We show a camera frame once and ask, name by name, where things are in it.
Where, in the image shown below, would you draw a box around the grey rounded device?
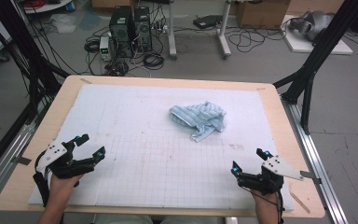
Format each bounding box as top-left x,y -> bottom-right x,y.
288,10 -> 335,41

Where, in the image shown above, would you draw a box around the beige cabinet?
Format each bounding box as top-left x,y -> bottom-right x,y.
287,0 -> 344,16

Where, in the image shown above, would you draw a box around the thin wooden stick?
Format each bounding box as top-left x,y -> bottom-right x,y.
288,189 -> 311,215

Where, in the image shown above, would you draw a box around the person's left hand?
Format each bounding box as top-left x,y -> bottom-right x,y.
48,173 -> 86,202

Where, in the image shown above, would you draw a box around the grey tape strip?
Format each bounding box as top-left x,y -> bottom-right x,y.
12,156 -> 32,166
299,170 -> 323,185

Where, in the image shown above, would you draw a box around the aluminium rail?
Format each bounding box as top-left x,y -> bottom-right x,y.
0,102 -> 54,213
281,96 -> 349,224

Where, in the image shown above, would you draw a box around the loose black floor cables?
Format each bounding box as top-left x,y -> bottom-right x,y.
227,26 -> 287,52

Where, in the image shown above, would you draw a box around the slim black computer tower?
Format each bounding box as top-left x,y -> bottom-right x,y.
133,6 -> 153,52

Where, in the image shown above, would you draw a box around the white power supply unit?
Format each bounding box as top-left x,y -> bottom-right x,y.
99,35 -> 115,62

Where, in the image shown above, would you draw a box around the large black computer tower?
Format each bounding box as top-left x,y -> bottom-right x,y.
109,5 -> 134,59

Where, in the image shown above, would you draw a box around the small black cable coil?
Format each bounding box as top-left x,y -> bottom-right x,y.
83,38 -> 102,54

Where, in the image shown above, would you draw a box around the white floor board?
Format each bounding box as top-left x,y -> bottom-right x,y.
281,14 -> 353,55

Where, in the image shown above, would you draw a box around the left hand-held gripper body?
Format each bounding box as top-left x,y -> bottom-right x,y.
34,140 -> 96,180

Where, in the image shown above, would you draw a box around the clear plastic sheet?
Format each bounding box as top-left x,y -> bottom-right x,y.
49,13 -> 77,35

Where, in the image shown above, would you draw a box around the white desk frame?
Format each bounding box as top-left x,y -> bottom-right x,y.
167,0 -> 232,60

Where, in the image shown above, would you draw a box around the white round table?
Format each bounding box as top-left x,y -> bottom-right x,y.
22,0 -> 74,15

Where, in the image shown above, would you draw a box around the blue striped towel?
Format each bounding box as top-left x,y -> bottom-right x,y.
168,100 -> 227,143

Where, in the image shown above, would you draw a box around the person's right hand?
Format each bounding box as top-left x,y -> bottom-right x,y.
249,189 -> 282,217

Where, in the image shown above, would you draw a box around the black flat case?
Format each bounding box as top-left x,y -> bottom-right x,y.
193,14 -> 223,30

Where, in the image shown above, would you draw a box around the black frame post with cables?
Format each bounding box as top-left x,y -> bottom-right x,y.
0,0 -> 71,125

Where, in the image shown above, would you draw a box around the plain cardboard box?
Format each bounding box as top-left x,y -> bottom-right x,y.
91,0 -> 138,8

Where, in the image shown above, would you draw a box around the white foam mat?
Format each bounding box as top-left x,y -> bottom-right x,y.
27,83 -> 296,212

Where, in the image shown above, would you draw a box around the open cardboard box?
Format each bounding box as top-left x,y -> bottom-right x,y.
236,0 -> 292,31

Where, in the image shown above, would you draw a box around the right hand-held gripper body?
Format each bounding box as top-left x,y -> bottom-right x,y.
238,154 -> 305,197

